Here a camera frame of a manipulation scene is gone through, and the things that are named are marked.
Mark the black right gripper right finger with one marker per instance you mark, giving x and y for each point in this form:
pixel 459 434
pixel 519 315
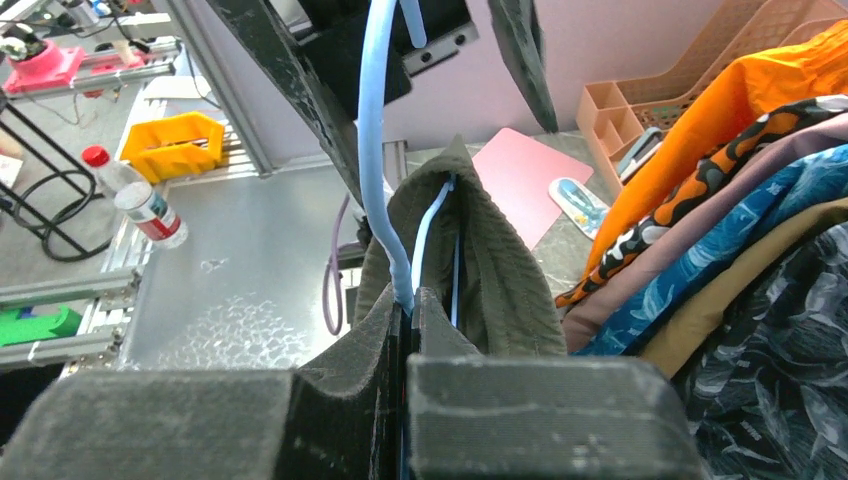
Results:
pixel 475 416

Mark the yellow plastic bin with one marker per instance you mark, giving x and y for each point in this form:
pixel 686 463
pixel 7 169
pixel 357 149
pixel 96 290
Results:
pixel 186 144

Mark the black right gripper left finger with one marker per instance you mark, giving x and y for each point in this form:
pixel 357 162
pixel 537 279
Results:
pixel 333 418

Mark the blue wire hanger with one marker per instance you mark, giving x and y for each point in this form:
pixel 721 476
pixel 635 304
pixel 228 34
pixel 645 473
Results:
pixel 405 271

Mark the pink red equipment stand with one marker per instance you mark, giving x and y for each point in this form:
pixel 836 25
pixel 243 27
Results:
pixel 41 69

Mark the pink hanging shorts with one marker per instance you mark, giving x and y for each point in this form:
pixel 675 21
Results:
pixel 782 178

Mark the dark leaf-print shorts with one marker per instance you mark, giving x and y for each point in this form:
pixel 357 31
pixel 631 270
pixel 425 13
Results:
pixel 766 396

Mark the peach desk organizer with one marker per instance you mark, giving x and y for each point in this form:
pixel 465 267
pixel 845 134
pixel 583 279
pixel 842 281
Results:
pixel 613 115

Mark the orange hanging shorts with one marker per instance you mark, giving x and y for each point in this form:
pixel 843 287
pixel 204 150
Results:
pixel 752 85

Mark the clear plastic water bottle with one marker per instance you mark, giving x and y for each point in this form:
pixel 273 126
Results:
pixel 137 199

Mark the green plastic part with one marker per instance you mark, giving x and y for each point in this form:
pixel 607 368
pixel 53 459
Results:
pixel 20 325

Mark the white stapler in organizer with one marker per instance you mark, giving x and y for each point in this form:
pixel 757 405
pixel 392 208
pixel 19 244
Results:
pixel 638 153

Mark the olive green shorts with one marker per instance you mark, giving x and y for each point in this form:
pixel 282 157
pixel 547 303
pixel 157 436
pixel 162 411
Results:
pixel 505 306

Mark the black orange patterned shorts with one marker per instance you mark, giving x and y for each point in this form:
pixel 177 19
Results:
pixel 711 174

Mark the blue correction tape package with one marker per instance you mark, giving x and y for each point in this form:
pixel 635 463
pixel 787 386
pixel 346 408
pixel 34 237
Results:
pixel 581 206

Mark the pink clipboard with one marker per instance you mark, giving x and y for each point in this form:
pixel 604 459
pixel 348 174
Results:
pixel 517 170

